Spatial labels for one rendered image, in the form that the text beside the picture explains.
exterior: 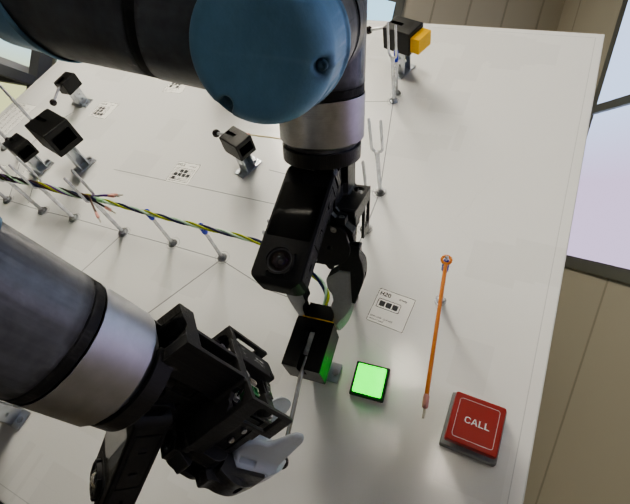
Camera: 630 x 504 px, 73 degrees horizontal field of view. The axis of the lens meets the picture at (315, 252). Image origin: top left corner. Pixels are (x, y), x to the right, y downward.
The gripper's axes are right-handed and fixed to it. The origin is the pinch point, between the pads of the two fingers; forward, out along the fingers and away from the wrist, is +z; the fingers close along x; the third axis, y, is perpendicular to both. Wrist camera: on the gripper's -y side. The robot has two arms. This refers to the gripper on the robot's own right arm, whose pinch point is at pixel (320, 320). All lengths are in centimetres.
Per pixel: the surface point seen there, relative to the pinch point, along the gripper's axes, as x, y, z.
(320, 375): -2.1, -6.0, 1.5
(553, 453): -63, 89, 132
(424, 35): -2, 48, -23
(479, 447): -18.3, -5.6, 6.5
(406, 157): -3.2, 33.0, -7.1
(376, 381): -6.9, -0.6, 6.9
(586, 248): -64, 141, 67
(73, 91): 68, 37, -13
